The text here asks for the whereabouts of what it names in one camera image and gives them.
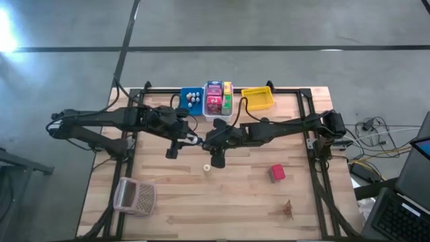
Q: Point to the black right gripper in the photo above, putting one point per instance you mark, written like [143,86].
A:
[225,138]

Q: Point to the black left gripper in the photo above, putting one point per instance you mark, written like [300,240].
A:
[168,124]

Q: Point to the red Froot Loops box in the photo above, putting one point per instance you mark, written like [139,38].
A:
[214,105]

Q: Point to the yellow mini cereal box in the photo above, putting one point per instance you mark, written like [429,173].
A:
[227,88]

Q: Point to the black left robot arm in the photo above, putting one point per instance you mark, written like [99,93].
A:
[100,122]

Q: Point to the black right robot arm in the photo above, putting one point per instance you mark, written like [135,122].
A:
[285,129]

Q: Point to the yellow food colouring bottle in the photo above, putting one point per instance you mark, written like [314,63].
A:
[206,167]

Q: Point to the white perforated plastic basket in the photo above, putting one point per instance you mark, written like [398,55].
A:
[218,118]

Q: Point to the blue plastic tray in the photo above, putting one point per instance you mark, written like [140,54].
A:
[196,111]

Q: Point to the green mini cereal box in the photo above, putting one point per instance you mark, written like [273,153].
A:
[226,105]

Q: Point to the smoked paprika tin red lid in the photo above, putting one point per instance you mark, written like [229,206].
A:
[277,173]

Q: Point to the pink mesh basket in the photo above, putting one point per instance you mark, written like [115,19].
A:
[134,196]

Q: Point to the yellow plastic basket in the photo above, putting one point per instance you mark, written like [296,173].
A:
[257,98]

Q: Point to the brown paper scrap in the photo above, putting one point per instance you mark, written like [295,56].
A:
[288,209]

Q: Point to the black power adapter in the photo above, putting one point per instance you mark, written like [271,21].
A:
[361,171]

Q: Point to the black metal stand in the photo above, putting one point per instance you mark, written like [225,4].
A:
[27,164]

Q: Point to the white paper scrap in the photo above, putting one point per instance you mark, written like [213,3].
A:
[366,206]

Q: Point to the black metal bar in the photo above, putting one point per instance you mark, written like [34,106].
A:
[373,191]

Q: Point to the black laptop keyboard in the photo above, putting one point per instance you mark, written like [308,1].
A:
[399,218]

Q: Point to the grey laptop blue screen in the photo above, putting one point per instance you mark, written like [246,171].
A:
[413,174]

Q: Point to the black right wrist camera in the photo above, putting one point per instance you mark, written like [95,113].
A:
[220,123]

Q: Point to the silver mounting bracket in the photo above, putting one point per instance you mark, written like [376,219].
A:
[310,144]
[130,144]

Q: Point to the black aluminium table frame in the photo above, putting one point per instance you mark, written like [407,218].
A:
[161,91]

